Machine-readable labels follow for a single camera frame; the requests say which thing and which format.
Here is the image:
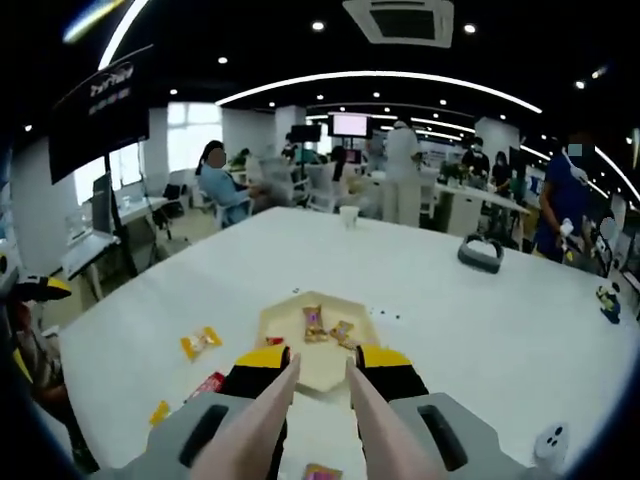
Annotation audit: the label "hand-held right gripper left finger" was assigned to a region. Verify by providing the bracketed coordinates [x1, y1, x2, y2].
[92, 344, 293, 480]

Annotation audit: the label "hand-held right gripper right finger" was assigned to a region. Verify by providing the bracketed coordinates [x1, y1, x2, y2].
[354, 343, 551, 480]

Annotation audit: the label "red snack bar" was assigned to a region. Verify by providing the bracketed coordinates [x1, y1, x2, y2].
[185, 369, 227, 404]

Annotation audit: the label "beige food tongs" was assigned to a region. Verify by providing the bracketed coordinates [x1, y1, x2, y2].
[189, 352, 451, 480]

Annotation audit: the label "yellow snack bag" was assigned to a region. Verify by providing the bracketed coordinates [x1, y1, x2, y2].
[179, 325, 224, 362]
[148, 399, 172, 429]

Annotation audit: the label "cream hexagonal container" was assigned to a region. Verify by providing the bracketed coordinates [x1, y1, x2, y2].
[254, 290, 384, 394]

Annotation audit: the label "brown snack packet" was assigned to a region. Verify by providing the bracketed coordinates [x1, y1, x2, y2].
[301, 305, 331, 345]

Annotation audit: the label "purple snack packet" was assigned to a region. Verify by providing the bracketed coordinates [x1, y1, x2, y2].
[304, 463, 344, 480]

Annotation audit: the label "white office desk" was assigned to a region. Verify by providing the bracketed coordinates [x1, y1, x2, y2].
[59, 229, 126, 301]

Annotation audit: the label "dark desktop monitor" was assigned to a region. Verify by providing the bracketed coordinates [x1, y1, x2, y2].
[91, 172, 115, 236]

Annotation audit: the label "black display stand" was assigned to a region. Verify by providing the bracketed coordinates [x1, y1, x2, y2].
[102, 152, 139, 279]

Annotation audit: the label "grey headset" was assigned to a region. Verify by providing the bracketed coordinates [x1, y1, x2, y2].
[457, 233, 505, 276]

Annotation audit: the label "white handheld controller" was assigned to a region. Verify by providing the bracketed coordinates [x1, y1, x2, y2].
[533, 423, 570, 466]

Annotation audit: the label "large display screen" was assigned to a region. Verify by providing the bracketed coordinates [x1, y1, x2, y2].
[47, 44, 154, 186]

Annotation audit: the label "long white table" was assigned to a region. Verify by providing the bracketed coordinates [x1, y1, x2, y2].
[434, 182, 531, 236]

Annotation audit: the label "white mesh office chair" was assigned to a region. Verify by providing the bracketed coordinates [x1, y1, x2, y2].
[257, 157, 301, 206]
[304, 162, 341, 211]

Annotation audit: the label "yellow blue toy figure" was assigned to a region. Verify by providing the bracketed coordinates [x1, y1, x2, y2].
[594, 282, 624, 325]

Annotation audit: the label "black monitor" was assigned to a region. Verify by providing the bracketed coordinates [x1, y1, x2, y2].
[289, 124, 323, 144]

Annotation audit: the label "small display screen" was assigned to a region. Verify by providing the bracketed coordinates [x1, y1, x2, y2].
[327, 113, 375, 139]

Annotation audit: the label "long ceiling light strip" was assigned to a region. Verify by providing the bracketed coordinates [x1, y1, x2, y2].
[97, 0, 154, 71]

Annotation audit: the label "curved ceiling light strip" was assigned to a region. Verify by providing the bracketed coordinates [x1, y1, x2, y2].
[214, 70, 545, 115]

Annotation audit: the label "ceiling air vent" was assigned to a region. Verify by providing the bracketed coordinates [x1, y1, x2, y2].
[342, 0, 455, 49]

